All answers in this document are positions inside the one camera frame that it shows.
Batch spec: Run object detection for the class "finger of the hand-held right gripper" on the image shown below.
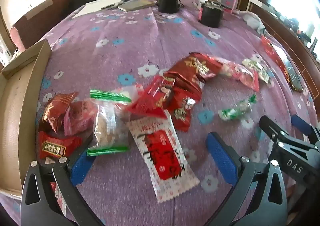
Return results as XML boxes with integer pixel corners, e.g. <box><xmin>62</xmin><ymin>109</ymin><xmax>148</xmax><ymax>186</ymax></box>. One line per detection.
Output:
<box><xmin>291</xmin><ymin>114</ymin><xmax>320</xmax><ymax>145</ymax></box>
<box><xmin>259</xmin><ymin>115</ymin><xmax>320</xmax><ymax>153</ymax></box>

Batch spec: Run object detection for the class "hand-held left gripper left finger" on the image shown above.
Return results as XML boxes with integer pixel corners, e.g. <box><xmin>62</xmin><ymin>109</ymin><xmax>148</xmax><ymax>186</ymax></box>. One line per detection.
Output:
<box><xmin>20</xmin><ymin>136</ymin><xmax>104</xmax><ymax>226</ymax></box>

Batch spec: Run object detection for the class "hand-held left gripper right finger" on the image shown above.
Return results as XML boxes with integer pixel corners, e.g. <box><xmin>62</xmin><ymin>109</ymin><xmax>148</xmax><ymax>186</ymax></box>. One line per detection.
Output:
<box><xmin>205</xmin><ymin>131</ymin><xmax>288</xmax><ymax>226</ymax></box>

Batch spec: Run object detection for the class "red packet with gold label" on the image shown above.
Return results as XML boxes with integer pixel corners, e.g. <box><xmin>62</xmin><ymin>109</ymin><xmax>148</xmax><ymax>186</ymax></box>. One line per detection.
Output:
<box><xmin>38</xmin><ymin>131</ymin><xmax>83</xmax><ymax>160</ymax></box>

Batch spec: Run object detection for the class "green white candy packet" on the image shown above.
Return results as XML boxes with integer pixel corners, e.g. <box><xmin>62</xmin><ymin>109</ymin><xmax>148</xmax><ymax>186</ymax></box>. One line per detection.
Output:
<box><xmin>218</xmin><ymin>94</ymin><xmax>258</xmax><ymax>122</ymax></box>

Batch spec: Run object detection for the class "small white red snack packet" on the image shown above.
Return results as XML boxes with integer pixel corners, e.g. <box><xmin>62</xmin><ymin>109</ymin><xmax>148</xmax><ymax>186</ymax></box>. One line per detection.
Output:
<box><xmin>46</xmin><ymin>157</ymin><xmax>67</xmax><ymax>225</ymax></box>

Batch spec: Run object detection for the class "clear green-striped cake packet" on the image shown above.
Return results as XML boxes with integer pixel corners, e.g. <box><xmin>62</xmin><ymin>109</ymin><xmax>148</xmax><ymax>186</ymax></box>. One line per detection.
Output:
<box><xmin>86</xmin><ymin>89</ymin><xmax>133</xmax><ymax>158</ymax></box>

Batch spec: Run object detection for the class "long white red snack packet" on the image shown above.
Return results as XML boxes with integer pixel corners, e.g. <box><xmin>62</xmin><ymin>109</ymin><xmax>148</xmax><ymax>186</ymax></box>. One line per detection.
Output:
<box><xmin>126</xmin><ymin>114</ymin><xmax>200</xmax><ymax>203</ymax></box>

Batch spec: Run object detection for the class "dark red snack packet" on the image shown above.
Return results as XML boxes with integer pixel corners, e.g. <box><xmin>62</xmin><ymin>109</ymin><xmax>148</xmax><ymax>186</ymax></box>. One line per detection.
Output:
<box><xmin>39</xmin><ymin>92</ymin><xmax>79</xmax><ymax>134</ymax></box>

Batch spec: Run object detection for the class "brown cardboard box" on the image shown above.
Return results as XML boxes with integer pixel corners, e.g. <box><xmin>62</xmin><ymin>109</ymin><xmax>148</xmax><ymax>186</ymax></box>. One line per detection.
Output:
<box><xmin>0</xmin><ymin>39</ymin><xmax>53</xmax><ymax>200</ymax></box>

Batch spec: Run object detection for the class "small red cartoon snack packet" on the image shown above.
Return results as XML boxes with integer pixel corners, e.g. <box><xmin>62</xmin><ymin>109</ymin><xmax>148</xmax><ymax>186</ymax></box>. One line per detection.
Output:
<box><xmin>125</xmin><ymin>75</ymin><xmax>175</xmax><ymax>119</ymax></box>

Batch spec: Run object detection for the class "large shiny red snack packet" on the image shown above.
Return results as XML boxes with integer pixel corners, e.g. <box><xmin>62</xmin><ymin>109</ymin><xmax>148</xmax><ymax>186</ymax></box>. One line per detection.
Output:
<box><xmin>164</xmin><ymin>52</ymin><xmax>224</xmax><ymax>99</ymax></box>

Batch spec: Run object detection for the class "gold green snack packet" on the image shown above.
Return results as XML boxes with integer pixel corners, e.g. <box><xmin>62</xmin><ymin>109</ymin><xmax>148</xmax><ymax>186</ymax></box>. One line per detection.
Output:
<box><xmin>242</xmin><ymin>58</ymin><xmax>272</xmax><ymax>85</ymax></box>

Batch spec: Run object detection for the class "pink white snack packet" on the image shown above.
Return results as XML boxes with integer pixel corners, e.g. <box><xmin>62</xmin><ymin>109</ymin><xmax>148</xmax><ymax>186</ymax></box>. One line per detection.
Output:
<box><xmin>220</xmin><ymin>57</ymin><xmax>260</xmax><ymax>92</ymax></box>

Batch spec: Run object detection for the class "flat red snack packet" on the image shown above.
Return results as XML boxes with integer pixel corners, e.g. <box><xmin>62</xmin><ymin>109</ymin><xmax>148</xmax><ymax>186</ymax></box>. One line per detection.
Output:
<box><xmin>261</xmin><ymin>36</ymin><xmax>288</xmax><ymax>77</ymax></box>

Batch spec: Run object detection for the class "brown wooden furniture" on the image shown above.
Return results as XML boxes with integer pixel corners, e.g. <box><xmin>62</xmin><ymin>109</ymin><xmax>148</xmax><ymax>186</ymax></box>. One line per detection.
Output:
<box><xmin>247</xmin><ymin>0</ymin><xmax>320</xmax><ymax>84</ymax></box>

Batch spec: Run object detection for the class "white cloth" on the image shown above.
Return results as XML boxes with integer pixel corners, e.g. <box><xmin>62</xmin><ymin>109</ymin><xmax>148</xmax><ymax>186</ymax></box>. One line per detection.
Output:
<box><xmin>241</xmin><ymin>11</ymin><xmax>265</xmax><ymax>34</ymax></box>

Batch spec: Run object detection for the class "purple floral tablecloth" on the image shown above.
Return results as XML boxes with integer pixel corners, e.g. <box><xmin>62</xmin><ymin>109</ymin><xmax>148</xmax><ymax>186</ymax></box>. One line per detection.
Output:
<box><xmin>0</xmin><ymin>0</ymin><xmax>318</xmax><ymax>226</ymax></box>

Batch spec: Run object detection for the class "white paper sheet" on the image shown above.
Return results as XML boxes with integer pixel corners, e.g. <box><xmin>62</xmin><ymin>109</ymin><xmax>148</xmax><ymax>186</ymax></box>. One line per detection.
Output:
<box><xmin>72</xmin><ymin>0</ymin><xmax>124</xmax><ymax>19</ymax></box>

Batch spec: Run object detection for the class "black pen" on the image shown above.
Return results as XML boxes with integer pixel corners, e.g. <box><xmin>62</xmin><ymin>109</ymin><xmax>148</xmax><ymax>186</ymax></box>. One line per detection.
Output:
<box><xmin>101</xmin><ymin>0</ymin><xmax>130</xmax><ymax>10</ymax></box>

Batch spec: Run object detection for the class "grey notebook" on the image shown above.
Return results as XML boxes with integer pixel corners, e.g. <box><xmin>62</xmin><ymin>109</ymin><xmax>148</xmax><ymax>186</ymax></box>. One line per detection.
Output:
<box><xmin>117</xmin><ymin>0</ymin><xmax>157</xmax><ymax>12</ymax></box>

